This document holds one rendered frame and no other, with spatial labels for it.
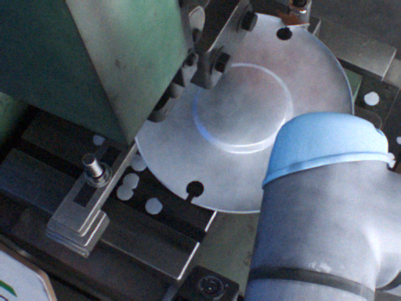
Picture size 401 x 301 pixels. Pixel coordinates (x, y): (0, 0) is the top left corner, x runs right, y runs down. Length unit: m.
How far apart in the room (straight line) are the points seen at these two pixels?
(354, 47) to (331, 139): 0.68
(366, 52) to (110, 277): 0.53
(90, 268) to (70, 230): 0.12
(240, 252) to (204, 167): 0.16
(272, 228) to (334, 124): 0.07
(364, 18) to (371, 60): 0.84
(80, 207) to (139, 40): 0.42
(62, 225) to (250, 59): 0.33
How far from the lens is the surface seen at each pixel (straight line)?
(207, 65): 0.67
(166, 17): 0.48
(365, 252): 0.37
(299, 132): 0.39
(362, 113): 0.84
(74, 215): 0.84
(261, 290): 0.37
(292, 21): 0.90
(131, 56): 0.45
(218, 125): 0.82
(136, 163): 0.90
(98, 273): 0.95
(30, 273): 1.03
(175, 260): 0.85
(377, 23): 1.88
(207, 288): 0.55
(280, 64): 0.86
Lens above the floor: 1.53
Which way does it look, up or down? 64 degrees down
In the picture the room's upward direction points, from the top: straight up
